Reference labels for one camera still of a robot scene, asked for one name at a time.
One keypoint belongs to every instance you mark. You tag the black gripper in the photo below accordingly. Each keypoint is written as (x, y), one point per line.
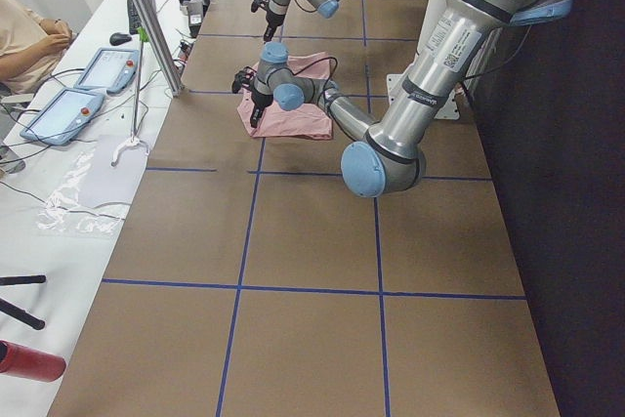
(258, 102)
(270, 20)

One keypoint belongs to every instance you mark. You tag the black power box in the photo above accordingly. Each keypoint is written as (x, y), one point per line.
(195, 16)

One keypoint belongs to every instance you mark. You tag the metal reacher grabber tool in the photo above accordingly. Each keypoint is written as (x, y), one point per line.
(133, 140)

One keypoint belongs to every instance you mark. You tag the black computer mouse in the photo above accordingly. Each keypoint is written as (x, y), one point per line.
(119, 38)

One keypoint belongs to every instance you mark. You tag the upper teach pendant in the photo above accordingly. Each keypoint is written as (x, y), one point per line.
(111, 69)

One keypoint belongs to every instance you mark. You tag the teach pendant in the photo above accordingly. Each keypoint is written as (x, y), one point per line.
(63, 118)
(111, 69)

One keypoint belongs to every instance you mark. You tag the white paper sheet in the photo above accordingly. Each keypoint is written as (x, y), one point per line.
(115, 172)

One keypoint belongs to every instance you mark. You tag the lower teach pendant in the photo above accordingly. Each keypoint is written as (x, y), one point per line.
(63, 118)

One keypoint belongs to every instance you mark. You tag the clear plastic bag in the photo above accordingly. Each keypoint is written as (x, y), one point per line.
(63, 214)

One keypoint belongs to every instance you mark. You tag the seated person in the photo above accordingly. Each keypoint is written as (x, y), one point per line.
(31, 47)

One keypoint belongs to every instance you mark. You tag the red bottle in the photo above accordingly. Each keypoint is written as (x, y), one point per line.
(24, 362)

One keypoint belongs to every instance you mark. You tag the aluminium frame post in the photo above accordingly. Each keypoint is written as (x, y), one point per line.
(159, 46)

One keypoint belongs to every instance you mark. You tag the black camera tripod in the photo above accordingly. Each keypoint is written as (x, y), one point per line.
(18, 305)

